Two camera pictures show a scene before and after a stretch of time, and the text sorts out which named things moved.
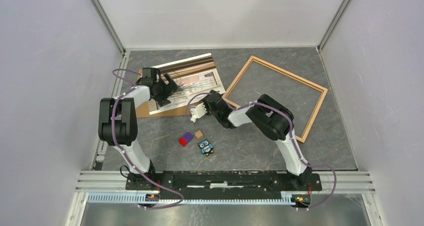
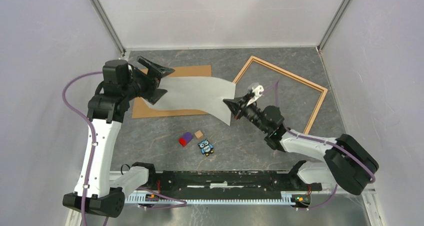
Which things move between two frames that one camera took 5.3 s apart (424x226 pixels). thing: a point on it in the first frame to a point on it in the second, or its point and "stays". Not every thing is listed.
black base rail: x=223 y=184 stays
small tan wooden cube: x=199 y=134 stays
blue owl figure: x=206 y=148 stays
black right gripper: x=205 y=103 to x=236 y=104
